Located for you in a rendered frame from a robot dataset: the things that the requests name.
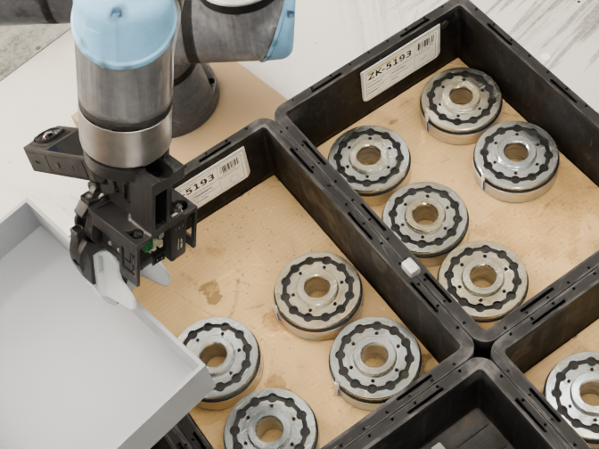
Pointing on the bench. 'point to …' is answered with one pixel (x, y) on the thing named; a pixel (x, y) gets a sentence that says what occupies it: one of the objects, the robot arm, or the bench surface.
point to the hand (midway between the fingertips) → (114, 286)
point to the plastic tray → (81, 353)
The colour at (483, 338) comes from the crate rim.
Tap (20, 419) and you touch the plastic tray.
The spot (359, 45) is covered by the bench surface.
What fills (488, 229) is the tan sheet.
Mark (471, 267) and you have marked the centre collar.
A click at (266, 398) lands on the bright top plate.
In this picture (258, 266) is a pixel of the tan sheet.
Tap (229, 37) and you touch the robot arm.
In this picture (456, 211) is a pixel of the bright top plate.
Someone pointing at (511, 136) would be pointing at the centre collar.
